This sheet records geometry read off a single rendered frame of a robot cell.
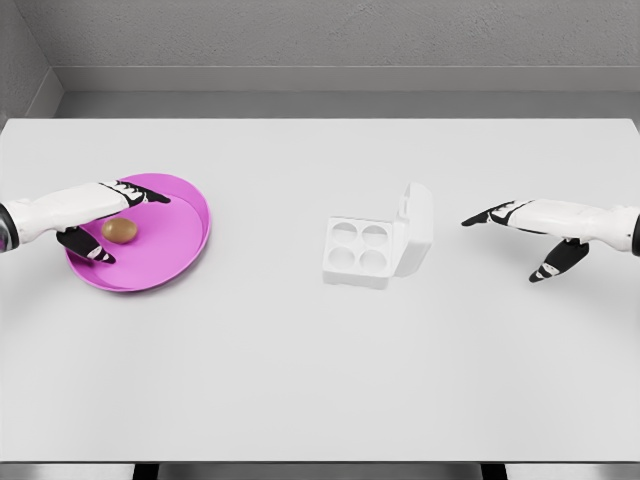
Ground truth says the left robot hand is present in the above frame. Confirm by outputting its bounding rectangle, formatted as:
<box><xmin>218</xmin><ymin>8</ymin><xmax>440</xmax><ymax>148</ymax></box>
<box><xmin>36</xmin><ymin>180</ymin><xmax>172</xmax><ymax>265</ymax></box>

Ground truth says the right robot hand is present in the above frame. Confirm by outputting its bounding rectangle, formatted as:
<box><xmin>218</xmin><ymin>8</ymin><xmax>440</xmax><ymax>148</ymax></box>
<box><xmin>460</xmin><ymin>198</ymin><xmax>607</xmax><ymax>285</ymax></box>

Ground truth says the brown egg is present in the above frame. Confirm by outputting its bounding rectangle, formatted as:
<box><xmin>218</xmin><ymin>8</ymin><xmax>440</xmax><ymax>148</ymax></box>
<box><xmin>101</xmin><ymin>217</ymin><xmax>138</xmax><ymax>245</ymax></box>

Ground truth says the white egg box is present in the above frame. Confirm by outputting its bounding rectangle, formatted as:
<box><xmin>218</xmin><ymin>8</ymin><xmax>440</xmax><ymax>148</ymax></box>
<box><xmin>321</xmin><ymin>181</ymin><xmax>435</xmax><ymax>290</ymax></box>

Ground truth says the pink round plate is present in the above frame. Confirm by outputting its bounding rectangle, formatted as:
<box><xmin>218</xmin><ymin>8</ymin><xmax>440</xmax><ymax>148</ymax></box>
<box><xmin>65</xmin><ymin>172</ymin><xmax>213</xmax><ymax>293</ymax></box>

